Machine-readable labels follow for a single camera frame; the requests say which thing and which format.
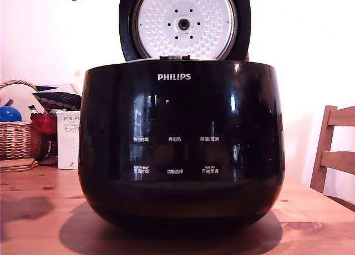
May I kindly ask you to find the black rice cooker lid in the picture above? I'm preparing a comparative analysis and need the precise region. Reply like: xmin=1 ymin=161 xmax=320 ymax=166
xmin=118 ymin=0 xmax=252 ymax=63

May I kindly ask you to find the black Philips rice cooker body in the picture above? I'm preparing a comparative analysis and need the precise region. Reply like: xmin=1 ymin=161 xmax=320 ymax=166
xmin=78 ymin=59 xmax=286 ymax=237

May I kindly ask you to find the white cloth in basket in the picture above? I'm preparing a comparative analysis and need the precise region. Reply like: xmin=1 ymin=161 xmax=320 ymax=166
xmin=0 ymin=84 xmax=45 ymax=122

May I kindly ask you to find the red glass bowl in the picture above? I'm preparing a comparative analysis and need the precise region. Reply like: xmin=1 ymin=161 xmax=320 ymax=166
xmin=30 ymin=113 xmax=58 ymax=135

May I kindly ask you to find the blue ball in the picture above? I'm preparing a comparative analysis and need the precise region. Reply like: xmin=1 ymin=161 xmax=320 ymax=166
xmin=0 ymin=106 xmax=23 ymax=123

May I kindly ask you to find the white Porlex box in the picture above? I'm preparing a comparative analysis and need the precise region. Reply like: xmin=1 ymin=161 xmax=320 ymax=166
xmin=57 ymin=110 xmax=82 ymax=171

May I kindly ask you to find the woven wicker basket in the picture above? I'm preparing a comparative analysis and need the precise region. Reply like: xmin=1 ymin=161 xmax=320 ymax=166
xmin=0 ymin=80 xmax=43 ymax=161

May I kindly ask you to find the stack of cork coasters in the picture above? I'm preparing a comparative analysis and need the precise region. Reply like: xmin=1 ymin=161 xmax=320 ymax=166
xmin=0 ymin=158 xmax=39 ymax=174

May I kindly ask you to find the wooden chair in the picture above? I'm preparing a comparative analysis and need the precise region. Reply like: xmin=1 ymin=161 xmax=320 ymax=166
xmin=310 ymin=105 xmax=355 ymax=212

